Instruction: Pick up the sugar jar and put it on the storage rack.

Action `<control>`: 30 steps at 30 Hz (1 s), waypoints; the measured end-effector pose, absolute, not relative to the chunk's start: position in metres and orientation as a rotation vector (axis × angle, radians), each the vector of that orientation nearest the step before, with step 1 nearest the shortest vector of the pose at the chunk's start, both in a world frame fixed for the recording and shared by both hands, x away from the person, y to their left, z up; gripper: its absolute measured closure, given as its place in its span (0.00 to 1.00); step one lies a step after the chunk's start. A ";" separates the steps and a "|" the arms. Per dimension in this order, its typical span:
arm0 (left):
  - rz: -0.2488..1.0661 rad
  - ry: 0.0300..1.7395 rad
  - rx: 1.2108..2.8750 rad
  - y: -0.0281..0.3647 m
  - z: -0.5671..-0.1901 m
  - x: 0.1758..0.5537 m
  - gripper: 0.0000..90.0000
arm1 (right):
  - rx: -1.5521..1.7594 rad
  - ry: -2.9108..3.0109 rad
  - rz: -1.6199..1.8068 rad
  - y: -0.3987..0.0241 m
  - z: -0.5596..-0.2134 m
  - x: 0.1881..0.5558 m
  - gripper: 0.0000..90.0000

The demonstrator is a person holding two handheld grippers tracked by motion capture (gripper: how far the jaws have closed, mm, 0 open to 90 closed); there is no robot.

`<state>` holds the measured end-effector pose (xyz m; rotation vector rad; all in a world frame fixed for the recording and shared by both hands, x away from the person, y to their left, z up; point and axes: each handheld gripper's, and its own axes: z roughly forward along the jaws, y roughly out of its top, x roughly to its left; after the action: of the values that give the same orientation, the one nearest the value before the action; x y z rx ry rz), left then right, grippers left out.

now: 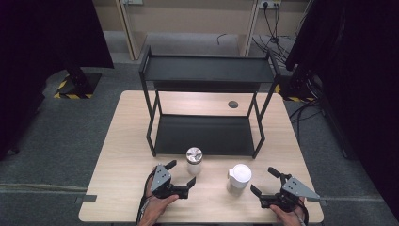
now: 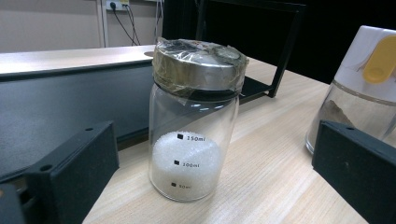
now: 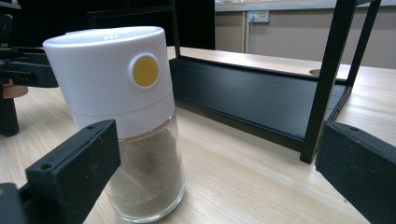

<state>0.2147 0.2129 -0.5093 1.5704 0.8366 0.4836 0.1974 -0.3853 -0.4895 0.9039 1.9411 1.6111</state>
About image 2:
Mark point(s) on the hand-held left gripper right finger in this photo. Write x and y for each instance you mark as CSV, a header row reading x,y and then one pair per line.
x,y
358,171

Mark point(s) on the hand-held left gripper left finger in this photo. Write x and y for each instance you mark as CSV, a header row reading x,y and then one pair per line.
x,y
71,174

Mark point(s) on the black metal rack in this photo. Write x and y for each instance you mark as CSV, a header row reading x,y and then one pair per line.
x,y
62,109

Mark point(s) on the glass jar with white lid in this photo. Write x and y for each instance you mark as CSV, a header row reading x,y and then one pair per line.
x,y
361,77

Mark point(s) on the glass jar with metal lid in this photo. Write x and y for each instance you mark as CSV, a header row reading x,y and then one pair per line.
x,y
193,124

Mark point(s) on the beige desk with round hole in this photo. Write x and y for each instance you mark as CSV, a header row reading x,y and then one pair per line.
x,y
62,59

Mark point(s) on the white wall socket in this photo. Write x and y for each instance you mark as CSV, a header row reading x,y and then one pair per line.
x,y
115,4

